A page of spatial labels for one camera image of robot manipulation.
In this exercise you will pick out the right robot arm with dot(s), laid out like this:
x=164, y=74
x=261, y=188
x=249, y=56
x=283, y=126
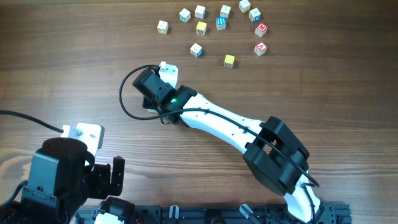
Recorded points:
x=275, y=156

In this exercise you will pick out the yellow top picture block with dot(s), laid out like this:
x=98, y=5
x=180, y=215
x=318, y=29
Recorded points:
x=201, y=28

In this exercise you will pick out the blue top block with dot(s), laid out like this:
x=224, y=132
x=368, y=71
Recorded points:
x=220, y=23

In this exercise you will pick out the blue letter block far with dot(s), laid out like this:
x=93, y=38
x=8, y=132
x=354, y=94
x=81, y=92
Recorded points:
x=254, y=14

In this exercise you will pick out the blue block number 2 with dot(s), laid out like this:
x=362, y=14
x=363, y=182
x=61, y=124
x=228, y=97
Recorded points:
x=196, y=50

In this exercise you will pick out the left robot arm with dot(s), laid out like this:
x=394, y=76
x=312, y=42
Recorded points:
x=63, y=175

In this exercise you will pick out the red block letter M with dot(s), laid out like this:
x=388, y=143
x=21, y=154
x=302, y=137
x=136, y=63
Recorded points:
x=261, y=29

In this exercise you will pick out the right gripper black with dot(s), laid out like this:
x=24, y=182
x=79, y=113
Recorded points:
x=147, y=103

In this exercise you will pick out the green-edged white block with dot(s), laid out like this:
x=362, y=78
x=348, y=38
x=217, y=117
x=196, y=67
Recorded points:
x=184, y=15

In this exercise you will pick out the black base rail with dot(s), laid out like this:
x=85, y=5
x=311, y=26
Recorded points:
x=274, y=213

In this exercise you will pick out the yellow-edged block letter L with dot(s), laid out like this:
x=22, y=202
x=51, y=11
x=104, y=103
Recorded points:
x=163, y=27

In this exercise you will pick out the blue-sided white block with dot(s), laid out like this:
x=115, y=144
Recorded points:
x=200, y=12

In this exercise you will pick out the red block letter A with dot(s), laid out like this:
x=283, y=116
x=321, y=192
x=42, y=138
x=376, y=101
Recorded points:
x=260, y=48

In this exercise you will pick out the yellow-sided white block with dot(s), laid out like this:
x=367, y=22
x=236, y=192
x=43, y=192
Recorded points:
x=244, y=5

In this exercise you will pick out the green block letter N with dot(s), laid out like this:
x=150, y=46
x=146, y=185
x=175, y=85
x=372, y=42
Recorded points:
x=225, y=11

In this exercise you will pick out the yellow top letter block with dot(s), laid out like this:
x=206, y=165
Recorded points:
x=229, y=61

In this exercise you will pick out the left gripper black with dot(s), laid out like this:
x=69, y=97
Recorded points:
x=102, y=175

